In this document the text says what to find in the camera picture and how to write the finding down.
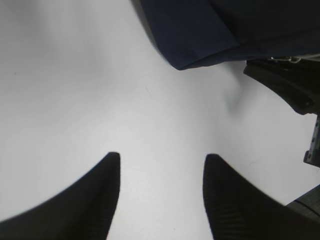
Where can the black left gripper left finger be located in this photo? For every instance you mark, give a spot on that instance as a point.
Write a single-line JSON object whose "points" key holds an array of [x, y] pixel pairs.
{"points": [[83, 211]]}

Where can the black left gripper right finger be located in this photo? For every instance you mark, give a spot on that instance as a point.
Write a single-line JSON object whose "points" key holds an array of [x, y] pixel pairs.
{"points": [[237, 210]]}

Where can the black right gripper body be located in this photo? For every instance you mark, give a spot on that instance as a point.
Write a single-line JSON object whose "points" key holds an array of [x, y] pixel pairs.
{"points": [[295, 79]]}

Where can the navy insulated lunch bag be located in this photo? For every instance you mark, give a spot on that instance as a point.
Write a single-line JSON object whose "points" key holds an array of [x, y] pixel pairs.
{"points": [[202, 33]]}

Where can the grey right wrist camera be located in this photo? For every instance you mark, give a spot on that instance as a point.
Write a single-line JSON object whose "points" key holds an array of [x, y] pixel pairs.
{"points": [[312, 156]]}

